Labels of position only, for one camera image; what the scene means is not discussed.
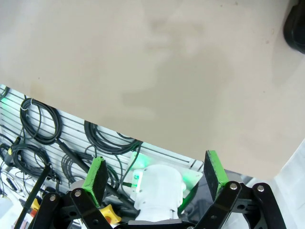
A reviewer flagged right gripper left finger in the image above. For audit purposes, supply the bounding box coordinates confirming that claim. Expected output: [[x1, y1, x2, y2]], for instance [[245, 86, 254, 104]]
[[27, 156, 122, 229]]

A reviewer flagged small black leather shoe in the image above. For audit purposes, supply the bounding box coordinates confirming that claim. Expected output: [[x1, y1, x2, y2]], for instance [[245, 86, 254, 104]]
[[283, 0, 305, 54]]

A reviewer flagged black coiled cable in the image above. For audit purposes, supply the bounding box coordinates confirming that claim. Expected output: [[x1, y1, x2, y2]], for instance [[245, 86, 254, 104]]
[[61, 152, 96, 178], [83, 120, 144, 157], [20, 97, 63, 146], [0, 143, 52, 181]]

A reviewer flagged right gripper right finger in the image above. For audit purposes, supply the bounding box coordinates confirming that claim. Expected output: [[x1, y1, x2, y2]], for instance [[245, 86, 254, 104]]
[[195, 149, 286, 229]]

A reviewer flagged yellow emergency stop button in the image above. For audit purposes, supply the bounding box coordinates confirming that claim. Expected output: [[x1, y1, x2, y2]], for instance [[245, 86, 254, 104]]
[[99, 204, 120, 225]]

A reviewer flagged thin black rod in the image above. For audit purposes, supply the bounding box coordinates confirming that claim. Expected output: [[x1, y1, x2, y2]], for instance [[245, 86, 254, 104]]
[[14, 164, 52, 229]]

